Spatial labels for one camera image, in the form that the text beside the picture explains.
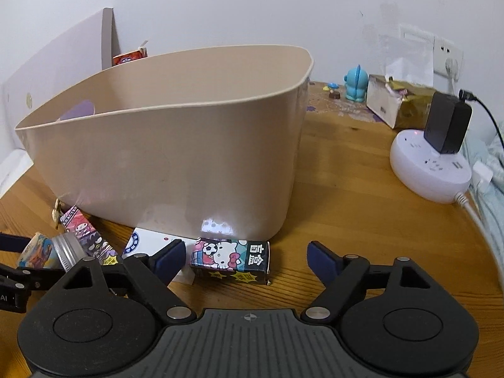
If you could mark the white wall socket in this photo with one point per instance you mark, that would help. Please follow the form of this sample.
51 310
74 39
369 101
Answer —
447 49

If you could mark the light blue blanket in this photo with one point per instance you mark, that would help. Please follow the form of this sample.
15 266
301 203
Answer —
494 189

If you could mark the small beige trinket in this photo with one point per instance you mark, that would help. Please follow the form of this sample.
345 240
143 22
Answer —
57 212

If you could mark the black charger adapter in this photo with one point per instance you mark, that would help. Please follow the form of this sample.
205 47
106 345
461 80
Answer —
449 122

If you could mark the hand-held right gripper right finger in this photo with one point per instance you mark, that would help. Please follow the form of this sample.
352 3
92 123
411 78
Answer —
321 260

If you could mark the pink cartoon print box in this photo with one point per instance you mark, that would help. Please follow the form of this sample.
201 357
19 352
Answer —
92 240

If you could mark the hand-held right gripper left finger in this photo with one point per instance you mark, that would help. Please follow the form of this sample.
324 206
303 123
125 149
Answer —
170 259

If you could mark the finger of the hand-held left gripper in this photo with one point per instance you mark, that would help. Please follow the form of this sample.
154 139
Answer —
35 277
13 243

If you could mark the white plug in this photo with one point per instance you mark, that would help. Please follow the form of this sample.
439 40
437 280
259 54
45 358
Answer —
481 173

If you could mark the gold tissue box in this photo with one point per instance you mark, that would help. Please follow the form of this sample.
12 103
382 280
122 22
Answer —
388 104

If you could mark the small jar with metal lid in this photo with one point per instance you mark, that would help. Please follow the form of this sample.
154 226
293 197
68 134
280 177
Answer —
65 252

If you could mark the white round power strip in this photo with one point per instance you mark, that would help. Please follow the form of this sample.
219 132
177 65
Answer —
425 169

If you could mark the blue toy figurine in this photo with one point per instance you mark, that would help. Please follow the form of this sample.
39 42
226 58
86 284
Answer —
356 84

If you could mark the cartoon cat print box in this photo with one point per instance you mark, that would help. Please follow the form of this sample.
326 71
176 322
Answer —
220 256

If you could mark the small mushroom figurine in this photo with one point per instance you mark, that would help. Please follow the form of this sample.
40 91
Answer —
334 92

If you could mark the beige plastic storage bin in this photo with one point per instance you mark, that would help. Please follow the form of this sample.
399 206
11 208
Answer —
177 157

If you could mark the purple patterned sheet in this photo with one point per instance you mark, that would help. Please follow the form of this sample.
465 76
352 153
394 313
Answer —
346 108

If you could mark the white flat packet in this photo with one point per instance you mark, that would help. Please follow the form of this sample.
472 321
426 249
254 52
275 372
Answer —
143 241

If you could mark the white cardboard board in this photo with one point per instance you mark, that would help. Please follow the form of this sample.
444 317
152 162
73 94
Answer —
59 55

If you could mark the clear plastic bag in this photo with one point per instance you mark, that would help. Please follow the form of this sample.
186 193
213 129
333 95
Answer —
409 57

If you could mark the red carton box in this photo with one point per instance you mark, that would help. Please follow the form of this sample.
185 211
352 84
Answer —
126 58

